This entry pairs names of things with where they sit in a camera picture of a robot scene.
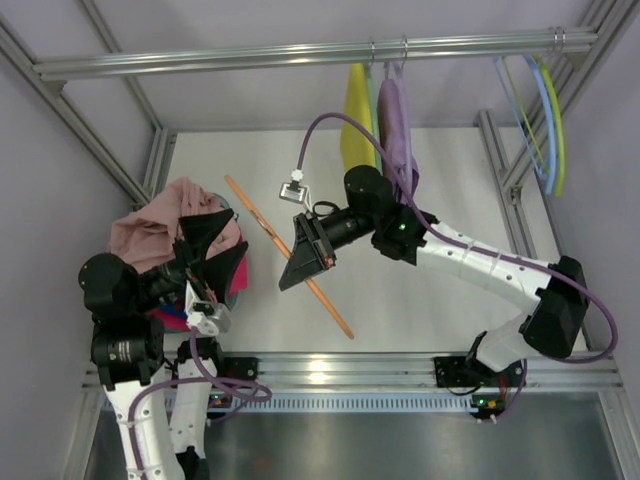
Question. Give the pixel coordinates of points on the pink trousers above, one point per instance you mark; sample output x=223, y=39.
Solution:
x=145, y=238

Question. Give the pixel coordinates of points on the aluminium hanging rail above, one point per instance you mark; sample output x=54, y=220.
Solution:
x=308, y=54

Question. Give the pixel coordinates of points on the magenta garment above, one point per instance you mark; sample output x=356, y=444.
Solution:
x=169, y=291

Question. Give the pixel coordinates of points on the left frame post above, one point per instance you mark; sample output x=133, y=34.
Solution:
x=23, y=59

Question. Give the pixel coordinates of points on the frame post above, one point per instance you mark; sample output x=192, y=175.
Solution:
x=569, y=75
x=23, y=59

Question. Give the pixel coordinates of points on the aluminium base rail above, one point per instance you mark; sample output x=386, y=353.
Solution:
x=413, y=372

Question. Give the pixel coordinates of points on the teal laundry basket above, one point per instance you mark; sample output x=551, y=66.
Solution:
x=230, y=236

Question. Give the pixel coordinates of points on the grey slotted cable duct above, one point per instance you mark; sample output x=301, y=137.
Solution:
x=370, y=403

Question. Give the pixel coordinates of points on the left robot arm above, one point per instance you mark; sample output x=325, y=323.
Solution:
x=161, y=420

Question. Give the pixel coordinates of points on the orange hanger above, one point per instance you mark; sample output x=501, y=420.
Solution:
x=286, y=252

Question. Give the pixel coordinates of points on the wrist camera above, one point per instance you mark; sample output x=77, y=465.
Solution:
x=204, y=312
x=295, y=191

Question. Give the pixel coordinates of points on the right frame post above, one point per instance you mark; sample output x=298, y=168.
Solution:
x=569, y=75

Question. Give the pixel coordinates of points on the yellow trousers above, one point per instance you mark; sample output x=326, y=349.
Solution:
x=355, y=148

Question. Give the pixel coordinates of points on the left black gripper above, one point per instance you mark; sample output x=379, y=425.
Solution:
x=189, y=267

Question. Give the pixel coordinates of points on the lime green empty hanger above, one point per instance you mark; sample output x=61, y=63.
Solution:
x=560, y=125

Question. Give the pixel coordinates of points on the purple trousers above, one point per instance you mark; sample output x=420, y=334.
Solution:
x=392, y=141

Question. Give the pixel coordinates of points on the purple hanger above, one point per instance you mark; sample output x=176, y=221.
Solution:
x=398, y=67

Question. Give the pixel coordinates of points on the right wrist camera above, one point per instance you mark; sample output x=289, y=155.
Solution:
x=295, y=191

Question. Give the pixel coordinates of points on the light blue empty hanger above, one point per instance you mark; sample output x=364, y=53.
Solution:
x=552, y=115

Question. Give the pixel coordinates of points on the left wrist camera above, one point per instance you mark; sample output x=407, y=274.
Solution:
x=204, y=312

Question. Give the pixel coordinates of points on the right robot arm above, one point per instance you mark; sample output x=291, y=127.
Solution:
x=549, y=296

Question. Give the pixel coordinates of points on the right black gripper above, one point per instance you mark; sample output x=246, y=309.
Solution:
x=315, y=243

